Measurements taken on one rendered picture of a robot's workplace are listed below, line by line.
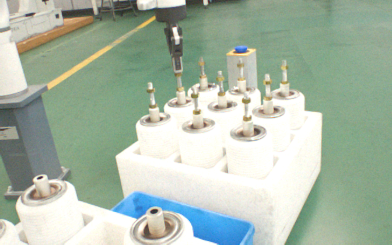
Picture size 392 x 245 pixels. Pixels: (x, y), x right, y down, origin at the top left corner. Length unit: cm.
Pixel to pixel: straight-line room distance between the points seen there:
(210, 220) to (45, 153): 58
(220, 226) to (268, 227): 9
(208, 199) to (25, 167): 57
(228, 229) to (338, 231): 27
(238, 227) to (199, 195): 11
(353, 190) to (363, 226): 14
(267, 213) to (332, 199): 30
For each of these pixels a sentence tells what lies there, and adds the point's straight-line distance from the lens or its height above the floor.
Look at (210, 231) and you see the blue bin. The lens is 80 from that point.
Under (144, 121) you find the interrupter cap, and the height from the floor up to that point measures 25.
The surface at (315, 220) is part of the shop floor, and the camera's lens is 94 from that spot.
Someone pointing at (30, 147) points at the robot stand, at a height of 16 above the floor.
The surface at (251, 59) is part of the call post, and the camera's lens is 116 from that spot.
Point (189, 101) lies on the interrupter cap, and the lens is 97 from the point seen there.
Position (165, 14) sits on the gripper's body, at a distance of 88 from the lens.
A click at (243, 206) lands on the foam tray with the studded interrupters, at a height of 13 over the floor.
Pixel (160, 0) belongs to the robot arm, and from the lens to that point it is 88.
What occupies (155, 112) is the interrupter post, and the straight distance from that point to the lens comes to 86.
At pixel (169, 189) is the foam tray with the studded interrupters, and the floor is 12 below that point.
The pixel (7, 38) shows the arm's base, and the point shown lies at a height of 45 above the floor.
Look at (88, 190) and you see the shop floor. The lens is 116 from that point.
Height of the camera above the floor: 58
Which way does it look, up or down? 22 degrees down
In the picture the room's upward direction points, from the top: 6 degrees counter-clockwise
